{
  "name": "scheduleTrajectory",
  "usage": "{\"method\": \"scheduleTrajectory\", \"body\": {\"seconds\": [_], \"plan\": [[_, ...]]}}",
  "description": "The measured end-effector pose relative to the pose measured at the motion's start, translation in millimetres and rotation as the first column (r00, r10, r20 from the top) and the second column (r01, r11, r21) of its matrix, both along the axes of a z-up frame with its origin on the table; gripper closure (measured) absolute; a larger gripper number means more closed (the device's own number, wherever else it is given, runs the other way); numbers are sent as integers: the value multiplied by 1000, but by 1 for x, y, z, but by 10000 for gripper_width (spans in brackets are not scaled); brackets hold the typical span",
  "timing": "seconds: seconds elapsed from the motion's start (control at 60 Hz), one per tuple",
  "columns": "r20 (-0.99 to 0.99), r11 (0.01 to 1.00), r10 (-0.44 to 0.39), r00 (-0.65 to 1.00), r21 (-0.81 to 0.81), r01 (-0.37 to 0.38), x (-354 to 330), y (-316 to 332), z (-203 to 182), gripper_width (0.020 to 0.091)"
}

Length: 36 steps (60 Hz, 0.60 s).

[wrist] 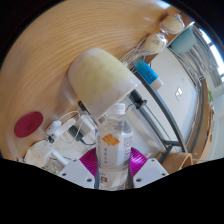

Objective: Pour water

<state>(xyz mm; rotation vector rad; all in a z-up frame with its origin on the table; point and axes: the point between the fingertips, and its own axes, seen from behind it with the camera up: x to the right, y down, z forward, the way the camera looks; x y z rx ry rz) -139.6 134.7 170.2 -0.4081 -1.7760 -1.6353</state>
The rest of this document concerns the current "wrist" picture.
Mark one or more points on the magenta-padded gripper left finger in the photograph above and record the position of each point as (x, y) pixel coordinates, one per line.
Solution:
(76, 172)

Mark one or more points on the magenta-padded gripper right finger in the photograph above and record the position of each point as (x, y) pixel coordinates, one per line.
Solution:
(150, 170)

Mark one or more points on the clear plastic drink bottle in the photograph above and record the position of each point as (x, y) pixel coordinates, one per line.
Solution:
(114, 146)

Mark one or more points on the black charger block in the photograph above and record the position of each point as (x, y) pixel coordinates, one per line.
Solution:
(75, 132)

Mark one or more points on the white charger block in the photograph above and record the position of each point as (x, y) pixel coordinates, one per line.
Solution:
(86, 124)

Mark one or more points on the black electric shaver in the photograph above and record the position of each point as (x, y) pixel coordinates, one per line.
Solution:
(137, 99)

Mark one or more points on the white cup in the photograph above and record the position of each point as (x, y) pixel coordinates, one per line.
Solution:
(100, 80)

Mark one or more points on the plastic-wrapped round bun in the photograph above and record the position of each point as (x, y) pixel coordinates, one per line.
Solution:
(155, 42)
(172, 24)

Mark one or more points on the teal pillow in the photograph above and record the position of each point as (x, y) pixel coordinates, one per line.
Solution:
(184, 40)

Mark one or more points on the grey metal frame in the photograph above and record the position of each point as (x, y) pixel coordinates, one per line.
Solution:
(168, 116)

